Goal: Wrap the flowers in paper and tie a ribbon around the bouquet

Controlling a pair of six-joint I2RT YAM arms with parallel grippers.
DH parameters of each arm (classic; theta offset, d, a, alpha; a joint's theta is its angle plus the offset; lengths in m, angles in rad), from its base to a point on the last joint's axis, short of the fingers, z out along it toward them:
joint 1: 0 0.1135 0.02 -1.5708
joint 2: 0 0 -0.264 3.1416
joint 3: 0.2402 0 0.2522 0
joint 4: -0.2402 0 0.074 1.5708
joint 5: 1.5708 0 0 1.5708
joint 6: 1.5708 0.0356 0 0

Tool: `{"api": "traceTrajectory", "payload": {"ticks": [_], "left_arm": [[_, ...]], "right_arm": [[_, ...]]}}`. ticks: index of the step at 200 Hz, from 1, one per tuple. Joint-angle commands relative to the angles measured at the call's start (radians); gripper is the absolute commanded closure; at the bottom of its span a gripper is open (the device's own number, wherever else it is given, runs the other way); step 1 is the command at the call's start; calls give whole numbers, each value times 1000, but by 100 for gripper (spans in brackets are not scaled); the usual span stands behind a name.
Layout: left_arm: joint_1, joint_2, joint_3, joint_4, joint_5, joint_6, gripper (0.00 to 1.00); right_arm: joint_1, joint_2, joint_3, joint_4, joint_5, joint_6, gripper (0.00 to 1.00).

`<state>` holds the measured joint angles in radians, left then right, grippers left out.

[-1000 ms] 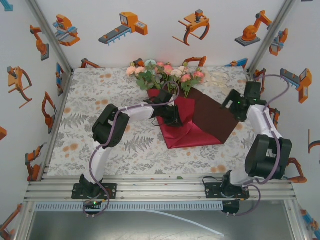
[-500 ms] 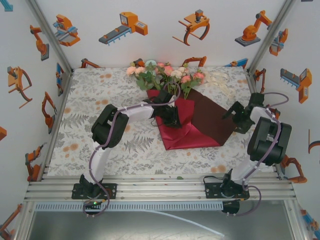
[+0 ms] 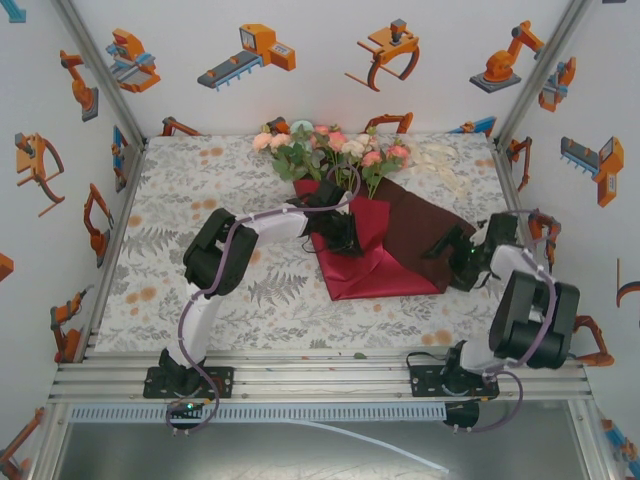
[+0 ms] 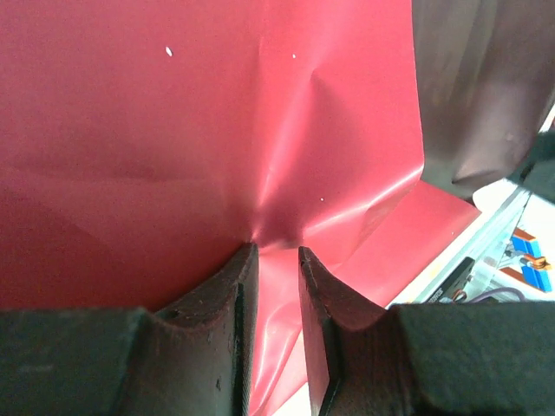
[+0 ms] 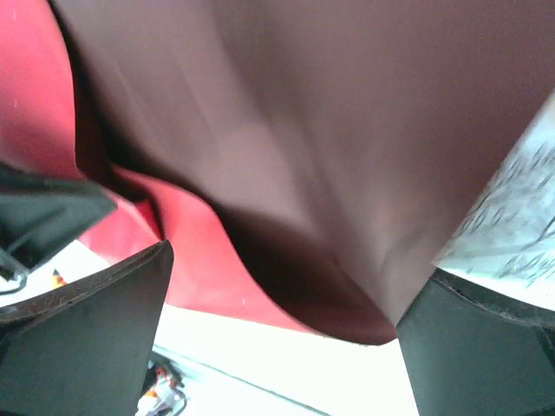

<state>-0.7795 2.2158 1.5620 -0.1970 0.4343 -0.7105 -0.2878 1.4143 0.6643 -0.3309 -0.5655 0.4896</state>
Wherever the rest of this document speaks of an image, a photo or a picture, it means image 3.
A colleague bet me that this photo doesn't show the red wrapping paper sheet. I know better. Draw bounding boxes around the red wrapping paper sheet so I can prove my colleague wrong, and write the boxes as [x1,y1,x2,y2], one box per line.
[292,177,479,302]

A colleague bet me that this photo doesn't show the aluminium frame post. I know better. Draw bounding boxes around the aluminium frame post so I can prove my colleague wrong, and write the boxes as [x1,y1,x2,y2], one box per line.
[492,0,596,146]
[49,0,147,151]

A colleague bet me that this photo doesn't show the black round connector block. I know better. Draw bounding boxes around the black round connector block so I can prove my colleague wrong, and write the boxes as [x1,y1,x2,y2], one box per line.
[442,399,481,434]

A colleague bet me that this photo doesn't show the white slotted cable duct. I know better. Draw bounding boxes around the white slotted cable duct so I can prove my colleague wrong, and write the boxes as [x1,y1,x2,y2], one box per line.
[67,403,448,422]

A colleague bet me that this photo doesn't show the aluminium frame rails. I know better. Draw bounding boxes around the aluminium frame rails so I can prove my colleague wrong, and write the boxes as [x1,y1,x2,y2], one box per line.
[47,348,594,405]

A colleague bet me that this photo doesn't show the white fake rose stem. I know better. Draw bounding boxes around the white fake rose stem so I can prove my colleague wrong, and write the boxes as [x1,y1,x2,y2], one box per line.
[342,133,381,176]

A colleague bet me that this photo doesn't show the peach fake rose stem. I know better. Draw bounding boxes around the peach fake rose stem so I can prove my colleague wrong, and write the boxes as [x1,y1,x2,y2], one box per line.
[252,130,326,184]

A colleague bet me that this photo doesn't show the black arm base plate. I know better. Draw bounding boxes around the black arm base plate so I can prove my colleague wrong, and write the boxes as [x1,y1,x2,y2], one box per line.
[143,366,235,400]
[409,364,500,400]

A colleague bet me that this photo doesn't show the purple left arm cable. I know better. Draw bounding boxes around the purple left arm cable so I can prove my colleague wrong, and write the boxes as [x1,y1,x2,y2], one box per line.
[167,160,362,439]

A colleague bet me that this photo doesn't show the cream ribbon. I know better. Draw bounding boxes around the cream ribbon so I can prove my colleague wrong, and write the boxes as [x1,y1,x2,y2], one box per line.
[403,142,471,194]

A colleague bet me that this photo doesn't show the white plastic tube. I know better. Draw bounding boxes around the white plastic tube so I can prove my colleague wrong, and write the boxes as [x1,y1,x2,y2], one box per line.
[279,418,451,475]

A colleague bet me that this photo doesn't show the floral print tablecloth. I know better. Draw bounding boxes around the floral print tablecloth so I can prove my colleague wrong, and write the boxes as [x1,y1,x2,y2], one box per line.
[94,132,551,351]

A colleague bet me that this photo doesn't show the black controller board green light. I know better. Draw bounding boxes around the black controller board green light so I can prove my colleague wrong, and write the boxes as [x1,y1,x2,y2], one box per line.
[166,398,205,437]

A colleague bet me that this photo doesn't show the mint green fake flower stem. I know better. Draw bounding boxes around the mint green fake flower stem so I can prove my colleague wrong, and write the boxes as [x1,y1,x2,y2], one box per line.
[288,118,316,151]

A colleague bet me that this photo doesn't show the aluminium side rail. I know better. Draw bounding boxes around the aluminium side rail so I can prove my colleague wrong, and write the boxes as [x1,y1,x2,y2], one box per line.
[492,142,569,361]
[69,142,149,364]

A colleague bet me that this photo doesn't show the thin black cable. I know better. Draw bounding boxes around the thin black cable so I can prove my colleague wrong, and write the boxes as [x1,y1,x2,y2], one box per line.
[403,353,454,399]

